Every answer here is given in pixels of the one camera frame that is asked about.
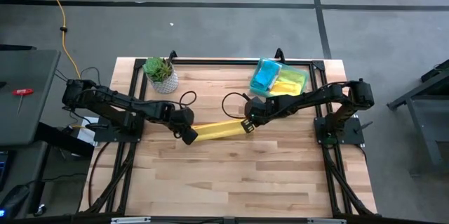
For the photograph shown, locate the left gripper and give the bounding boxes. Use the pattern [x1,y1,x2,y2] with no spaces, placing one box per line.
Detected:
[171,106,199,146]

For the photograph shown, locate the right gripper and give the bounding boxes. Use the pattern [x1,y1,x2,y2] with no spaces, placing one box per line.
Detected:
[241,95,270,134]

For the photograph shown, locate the yellow microfiber towel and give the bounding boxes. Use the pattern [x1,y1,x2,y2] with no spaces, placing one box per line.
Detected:
[269,80,303,97]
[191,118,250,143]

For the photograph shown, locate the translucent teal plastic bin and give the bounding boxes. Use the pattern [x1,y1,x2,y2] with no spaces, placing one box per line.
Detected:
[248,57,311,99]

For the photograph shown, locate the teal microfiber towel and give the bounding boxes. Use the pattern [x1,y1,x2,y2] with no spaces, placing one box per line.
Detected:
[253,60,283,91]

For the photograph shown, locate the lime green microfiber towel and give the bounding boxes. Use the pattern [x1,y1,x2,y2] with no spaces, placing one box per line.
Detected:
[276,68,308,86]

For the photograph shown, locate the succulent in patterned white pot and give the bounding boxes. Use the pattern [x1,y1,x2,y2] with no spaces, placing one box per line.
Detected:
[142,56,180,95]

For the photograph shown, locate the white paper sheet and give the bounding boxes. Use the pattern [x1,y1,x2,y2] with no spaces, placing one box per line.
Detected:
[74,117,100,147]

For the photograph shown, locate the grey side table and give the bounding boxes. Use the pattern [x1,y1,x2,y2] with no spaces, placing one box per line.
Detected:
[0,48,62,148]

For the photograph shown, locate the grey metal bench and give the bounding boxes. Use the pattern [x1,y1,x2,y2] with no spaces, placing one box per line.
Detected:
[385,58,449,176]

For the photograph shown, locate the black device with light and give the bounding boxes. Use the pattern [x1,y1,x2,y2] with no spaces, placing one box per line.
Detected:
[0,183,32,220]

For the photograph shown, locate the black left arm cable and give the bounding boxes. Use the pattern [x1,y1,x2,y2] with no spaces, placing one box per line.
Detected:
[177,91,198,108]

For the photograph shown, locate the black camera on frame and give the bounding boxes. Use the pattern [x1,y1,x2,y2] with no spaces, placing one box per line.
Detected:
[79,47,379,218]

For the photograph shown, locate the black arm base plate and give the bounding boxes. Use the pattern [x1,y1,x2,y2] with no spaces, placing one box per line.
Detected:
[313,115,366,147]
[92,114,145,144]

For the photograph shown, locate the silver metal bracket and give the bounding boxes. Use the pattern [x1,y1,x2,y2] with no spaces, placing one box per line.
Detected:
[307,217,348,224]
[110,216,152,224]

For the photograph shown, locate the black cable along frame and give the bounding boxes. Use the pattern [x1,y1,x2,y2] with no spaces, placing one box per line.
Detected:
[86,140,114,209]

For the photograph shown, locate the thin black floor cable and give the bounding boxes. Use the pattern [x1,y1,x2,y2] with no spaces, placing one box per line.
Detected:
[52,65,106,88]

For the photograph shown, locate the yellow cable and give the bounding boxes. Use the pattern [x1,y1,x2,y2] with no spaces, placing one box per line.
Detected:
[33,0,83,81]

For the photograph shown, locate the red-handled hex key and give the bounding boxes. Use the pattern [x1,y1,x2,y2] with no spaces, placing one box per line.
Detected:
[12,87,35,118]

